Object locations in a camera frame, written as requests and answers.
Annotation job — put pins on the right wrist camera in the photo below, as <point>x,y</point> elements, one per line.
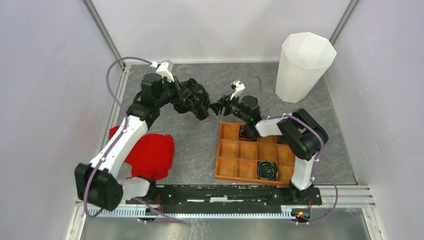
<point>238,87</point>

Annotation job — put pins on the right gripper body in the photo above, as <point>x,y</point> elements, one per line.
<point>230,105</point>

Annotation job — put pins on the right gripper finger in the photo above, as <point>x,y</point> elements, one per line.
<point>217,108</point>
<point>223,100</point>

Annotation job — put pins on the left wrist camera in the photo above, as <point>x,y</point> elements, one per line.
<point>164,69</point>

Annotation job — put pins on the red cloth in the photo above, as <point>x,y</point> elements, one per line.
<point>152,156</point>

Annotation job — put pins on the rolled sock orange stripes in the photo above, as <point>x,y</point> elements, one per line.
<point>244,135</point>

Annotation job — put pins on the rolled sock yellow blue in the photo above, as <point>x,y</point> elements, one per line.
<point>267,170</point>

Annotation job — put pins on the black trash bag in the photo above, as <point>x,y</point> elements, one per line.
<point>191,97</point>

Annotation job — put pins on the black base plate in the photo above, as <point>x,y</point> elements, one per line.
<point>228,199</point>

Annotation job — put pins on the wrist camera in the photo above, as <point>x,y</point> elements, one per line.
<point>238,87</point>
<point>164,69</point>

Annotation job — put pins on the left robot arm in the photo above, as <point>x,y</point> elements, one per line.
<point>96,181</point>

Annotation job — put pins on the white slotted cable duct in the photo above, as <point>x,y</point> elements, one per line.
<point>146,213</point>

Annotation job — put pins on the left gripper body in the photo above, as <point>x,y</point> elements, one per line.
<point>171,91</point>

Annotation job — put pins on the wooden compartment tray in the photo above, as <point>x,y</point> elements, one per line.
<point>239,160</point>

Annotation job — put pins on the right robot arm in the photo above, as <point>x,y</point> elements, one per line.
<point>304,136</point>

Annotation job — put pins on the white trash bin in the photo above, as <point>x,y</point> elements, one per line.
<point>304,58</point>

